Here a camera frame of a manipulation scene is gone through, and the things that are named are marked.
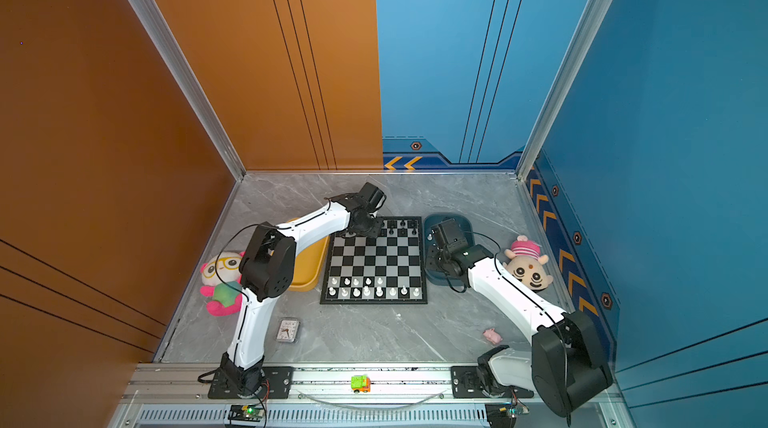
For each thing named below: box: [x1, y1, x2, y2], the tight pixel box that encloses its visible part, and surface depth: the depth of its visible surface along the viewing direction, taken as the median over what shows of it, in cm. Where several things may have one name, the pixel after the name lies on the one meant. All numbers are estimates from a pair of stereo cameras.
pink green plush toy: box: [200, 251, 246, 317], surface depth 86 cm
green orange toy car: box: [351, 374, 371, 393], surface depth 74 cm
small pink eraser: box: [483, 328, 503, 345], surface depth 81 cm
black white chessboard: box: [320, 216, 428, 305], surface depth 93 cm
